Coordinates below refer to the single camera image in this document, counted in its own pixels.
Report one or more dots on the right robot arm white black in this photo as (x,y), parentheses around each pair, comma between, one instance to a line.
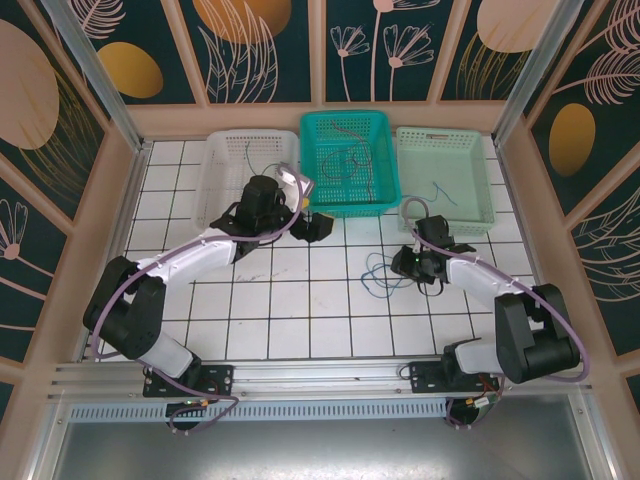
(530,330)

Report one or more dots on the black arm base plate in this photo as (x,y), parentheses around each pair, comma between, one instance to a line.
(220,380)
(425,377)

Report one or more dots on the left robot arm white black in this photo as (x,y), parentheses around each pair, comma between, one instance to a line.
(150,320)

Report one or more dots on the long aluminium base rail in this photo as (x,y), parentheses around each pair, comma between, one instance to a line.
(320,375)

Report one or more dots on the aluminium frame post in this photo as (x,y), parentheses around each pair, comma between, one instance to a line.
(530,85)
(100,80)

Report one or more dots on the teal perforated plastic basket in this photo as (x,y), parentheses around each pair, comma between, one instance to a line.
(350,200)

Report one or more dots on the mint green perforated basket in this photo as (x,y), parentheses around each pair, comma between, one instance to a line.
(465,170)

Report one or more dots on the white perforated plastic basket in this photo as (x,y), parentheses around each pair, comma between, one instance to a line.
(225,160)

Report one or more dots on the aluminium side rail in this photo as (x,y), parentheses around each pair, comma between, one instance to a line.
(117,240)

